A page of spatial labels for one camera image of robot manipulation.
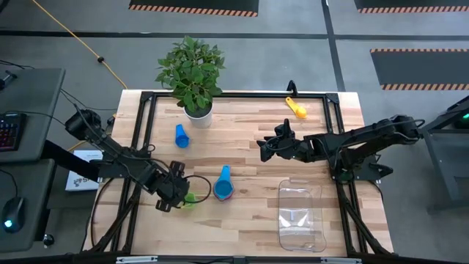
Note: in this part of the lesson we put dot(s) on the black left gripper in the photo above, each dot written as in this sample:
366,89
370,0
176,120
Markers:
172,190

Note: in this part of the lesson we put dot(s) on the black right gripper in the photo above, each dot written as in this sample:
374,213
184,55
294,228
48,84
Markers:
289,148

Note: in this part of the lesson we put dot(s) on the green measuring cup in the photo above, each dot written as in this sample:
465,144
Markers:
191,198

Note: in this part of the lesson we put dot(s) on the small yellow measuring cup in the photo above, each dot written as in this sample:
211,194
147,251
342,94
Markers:
300,111

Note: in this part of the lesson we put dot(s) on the light blue measuring cup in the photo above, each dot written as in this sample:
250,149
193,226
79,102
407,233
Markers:
223,188

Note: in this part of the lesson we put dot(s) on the small blue measuring cup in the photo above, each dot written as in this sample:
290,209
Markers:
182,139

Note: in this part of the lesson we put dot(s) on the large dark blue measuring cup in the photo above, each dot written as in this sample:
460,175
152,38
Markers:
224,200

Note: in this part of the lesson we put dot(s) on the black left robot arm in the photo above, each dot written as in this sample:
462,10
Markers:
121,157

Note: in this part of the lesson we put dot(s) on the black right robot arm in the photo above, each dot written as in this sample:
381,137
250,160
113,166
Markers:
366,141

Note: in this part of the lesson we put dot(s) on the clear plastic basket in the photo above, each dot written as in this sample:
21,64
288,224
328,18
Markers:
304,220

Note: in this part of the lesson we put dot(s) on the white printed booklet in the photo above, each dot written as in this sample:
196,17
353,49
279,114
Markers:
80,179

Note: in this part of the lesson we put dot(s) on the black diagonal beam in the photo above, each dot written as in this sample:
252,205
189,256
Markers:
69,159

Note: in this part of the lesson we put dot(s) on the green plant in white pot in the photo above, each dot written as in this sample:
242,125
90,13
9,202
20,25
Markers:
190,73

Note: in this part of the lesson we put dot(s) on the black round desk knob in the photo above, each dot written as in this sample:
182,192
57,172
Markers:
48,240

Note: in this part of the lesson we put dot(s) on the black metal cart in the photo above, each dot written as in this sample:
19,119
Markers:
439,154

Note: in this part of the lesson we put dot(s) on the black hazard-striped floor mat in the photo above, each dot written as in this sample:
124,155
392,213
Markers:
421,67
194,5
410,3

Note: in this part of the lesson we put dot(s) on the black computer mouse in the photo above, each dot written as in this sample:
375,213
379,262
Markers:
14,214

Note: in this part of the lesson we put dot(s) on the grey desk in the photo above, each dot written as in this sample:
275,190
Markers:
33,91

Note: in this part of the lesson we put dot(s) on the black backlit keyboard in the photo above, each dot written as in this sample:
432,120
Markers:
9,132

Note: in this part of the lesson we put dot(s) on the black clamp bracket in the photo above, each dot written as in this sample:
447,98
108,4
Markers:
292,88

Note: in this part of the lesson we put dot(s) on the black aluminium table frame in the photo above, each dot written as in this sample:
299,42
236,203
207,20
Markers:
238,94

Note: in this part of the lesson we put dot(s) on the silver metal bracket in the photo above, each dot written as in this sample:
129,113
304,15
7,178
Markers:
135,260
340,260

